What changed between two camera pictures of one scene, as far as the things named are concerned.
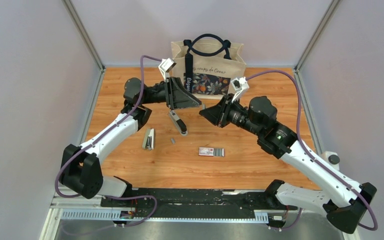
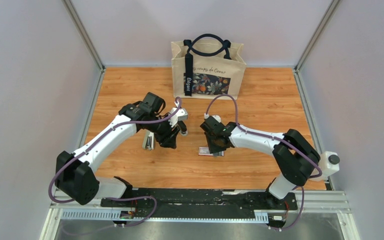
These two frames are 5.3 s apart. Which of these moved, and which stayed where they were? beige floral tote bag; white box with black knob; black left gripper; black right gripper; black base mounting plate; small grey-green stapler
Moved: black left gripper; black right gripper
Stayed: white box with black knob; black base mounting plate; small grey-green stapler; beige floral tote bag
